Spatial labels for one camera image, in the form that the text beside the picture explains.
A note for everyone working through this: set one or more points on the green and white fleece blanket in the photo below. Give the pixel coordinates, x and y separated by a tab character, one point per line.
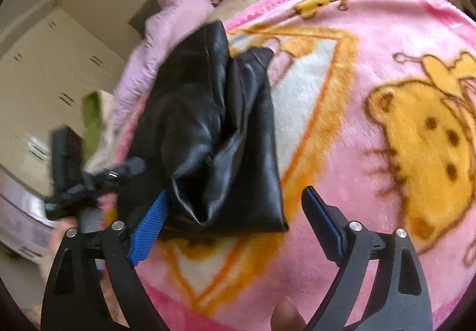
97	112

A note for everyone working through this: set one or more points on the left hand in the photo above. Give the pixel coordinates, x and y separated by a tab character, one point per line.
54	242

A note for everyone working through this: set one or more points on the right hand thumb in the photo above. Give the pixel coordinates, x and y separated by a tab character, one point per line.
286	317

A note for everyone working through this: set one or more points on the lilac puffy quilt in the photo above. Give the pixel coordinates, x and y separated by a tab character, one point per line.
175	20

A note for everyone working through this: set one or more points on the cream wardrobe with handles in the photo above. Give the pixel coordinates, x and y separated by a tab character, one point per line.
44	76

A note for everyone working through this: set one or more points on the black leather jacket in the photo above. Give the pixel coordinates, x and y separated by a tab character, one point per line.
207	138

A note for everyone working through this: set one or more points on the pink cartoon bear blanket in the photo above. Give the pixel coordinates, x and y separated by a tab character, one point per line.
373	106

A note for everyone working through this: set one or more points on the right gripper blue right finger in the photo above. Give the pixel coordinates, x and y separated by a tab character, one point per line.
328	224

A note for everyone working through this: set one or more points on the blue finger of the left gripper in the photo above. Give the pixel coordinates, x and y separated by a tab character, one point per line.
123	173

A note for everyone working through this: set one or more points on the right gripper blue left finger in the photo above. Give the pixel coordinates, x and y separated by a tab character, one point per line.
147	229

